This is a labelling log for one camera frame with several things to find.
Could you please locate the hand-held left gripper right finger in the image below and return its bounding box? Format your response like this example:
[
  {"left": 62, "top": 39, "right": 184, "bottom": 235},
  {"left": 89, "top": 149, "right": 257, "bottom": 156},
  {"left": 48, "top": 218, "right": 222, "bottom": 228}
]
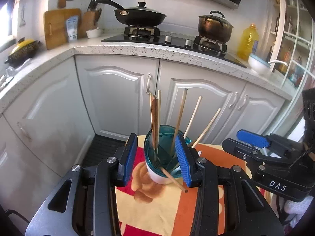
[{"left": 175, "top": 135, "right": 285, "bottom": 236}]

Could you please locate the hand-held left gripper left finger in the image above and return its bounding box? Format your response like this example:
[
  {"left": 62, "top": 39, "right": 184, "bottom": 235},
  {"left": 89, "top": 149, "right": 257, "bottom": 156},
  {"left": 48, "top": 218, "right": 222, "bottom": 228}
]
[{"left": 25, "top": 133, "right": 138, "bottom": 236}]

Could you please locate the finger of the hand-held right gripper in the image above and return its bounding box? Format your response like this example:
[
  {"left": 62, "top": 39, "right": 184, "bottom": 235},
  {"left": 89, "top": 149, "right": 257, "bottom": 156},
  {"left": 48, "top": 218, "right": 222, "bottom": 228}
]
[
  {"left": 222, "top": 138, "right": 291, "bottom": 175},
  {"left": 236, "top": 129, "right": 305, "bottom": 163}
]

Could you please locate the floral utensil cup teal rim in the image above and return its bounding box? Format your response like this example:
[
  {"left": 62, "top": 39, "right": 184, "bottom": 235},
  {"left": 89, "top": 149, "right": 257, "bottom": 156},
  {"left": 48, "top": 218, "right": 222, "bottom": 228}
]
[{"left": 144, "top": 125, "right": 195, "bottom": 185}]

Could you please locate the person's right hand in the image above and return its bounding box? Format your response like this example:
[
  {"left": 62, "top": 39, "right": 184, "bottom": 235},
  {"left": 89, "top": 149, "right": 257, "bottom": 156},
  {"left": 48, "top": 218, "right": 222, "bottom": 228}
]
[{"left": 282, "top": 197, "right": 311, "bottom": 228}]

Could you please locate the dark ribbed floor mat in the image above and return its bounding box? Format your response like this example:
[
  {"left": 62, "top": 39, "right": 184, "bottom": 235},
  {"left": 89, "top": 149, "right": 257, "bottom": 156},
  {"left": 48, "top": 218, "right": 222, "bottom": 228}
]
[{"left": 82, "top": 134, "right": 128, "bottom": 168}]

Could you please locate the white cabinet door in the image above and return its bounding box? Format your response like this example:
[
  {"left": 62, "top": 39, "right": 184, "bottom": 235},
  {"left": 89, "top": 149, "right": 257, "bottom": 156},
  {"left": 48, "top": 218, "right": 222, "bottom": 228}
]
[
  {"left": 229, "top": 84, "right": 288, "bottom": 148},
  {"left": 157, "top": 60, "right": 246, "bottom": 145},
  {"left": 2, "top": 59, "right": 95, "bottom": 185},
  {"left": 75, "top": 55, "right": 160, "bottom": 138}
]

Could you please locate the orange yellow printed blanket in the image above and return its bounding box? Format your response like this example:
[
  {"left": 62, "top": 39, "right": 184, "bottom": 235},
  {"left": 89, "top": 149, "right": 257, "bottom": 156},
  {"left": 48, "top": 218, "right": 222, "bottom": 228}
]
[{"left": 114, "top": 135, "right": 273, "bottom": 236}]

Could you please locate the large white bowl blue rim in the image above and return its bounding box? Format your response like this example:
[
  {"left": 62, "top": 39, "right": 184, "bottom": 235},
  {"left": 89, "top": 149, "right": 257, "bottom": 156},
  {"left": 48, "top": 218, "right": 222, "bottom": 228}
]
[{"left": 248, "top": 54, "right": 271, "bottom": 75}]

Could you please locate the yellow cooking oil bottle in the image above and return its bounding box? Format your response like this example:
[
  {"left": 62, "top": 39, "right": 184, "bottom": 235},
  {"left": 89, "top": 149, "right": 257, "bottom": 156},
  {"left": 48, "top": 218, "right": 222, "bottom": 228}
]
[{"left": 237, "top": 23, "right": 259, "bottom": 61}]

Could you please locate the white grid glass cabinet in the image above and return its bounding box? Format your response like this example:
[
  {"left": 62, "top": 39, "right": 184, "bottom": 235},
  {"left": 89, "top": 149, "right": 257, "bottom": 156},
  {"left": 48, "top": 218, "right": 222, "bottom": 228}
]
[{"left": 269, "top": 0, "right": 315, "bottom": 89}]

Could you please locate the speckled stone countertop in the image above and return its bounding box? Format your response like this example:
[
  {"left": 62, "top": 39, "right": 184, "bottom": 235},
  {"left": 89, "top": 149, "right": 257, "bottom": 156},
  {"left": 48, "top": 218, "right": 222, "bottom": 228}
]
[{"left": 0, "top": 33, "right": 293, "bottom": 115}]

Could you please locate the dark stock pot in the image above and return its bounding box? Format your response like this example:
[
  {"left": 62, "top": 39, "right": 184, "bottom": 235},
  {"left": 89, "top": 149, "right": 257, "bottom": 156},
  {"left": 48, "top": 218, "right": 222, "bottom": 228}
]
[{"left": 198, "top": 21, "right": 234, "bottom": 43}]

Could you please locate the black gas stove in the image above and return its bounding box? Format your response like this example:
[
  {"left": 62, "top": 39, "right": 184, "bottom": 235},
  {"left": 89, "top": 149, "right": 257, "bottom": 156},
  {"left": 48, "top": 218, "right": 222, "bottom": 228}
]
[{"left": 101, "top": 26, "right": 247, "bottom": 69}]

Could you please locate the stock pot lid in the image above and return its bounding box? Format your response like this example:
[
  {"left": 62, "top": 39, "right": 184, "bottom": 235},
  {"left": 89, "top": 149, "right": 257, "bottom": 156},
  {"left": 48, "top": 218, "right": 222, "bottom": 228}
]
[{"left": 199, "top": 10, "right": 234, "bottom": 29}]

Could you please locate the black wok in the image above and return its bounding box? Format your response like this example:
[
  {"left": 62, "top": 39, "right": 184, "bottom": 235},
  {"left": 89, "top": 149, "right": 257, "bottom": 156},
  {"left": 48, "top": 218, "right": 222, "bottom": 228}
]
[{"left": 89, "top": 0, "right": 167, "bottom": 27}]

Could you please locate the white blue packet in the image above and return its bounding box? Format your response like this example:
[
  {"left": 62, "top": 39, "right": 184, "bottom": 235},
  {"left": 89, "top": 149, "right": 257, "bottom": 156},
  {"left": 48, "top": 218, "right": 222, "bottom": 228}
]
[{"left": 65, "top": 16, "right": 79, "bottom": 41}]

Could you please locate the wooden knife block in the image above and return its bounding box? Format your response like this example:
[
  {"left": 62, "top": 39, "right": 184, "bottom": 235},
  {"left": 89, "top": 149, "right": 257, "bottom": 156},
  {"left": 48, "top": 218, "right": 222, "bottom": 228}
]
[{"left": 81, "top": 0, "right": 102, "bottom": 32}]

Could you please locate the wooden cutting board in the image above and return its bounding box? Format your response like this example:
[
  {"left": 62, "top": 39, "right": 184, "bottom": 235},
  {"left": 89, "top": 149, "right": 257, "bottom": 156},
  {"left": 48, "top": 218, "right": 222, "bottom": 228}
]
[{"left": 44, "top": 8, "right": 82, "bottom": 50}]

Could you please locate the glass wok lid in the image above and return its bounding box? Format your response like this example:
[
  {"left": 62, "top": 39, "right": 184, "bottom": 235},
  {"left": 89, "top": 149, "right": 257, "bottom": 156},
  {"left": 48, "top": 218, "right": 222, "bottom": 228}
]
[{"left": 114, "top": 2, "right": 166, "bottom": 14}]

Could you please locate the yellow black casserole pot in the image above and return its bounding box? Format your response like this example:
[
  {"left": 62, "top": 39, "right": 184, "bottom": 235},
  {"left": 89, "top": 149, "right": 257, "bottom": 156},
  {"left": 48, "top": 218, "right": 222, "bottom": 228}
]
[{"left": 4, "top": 38, "right": 41, "bottom": 67}]

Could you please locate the black cable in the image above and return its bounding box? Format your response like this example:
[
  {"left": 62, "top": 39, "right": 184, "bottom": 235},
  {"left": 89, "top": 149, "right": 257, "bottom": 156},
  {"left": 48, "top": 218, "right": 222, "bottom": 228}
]
[{"left": 5, "top": 209, "right": 30, "bottom": 224}]

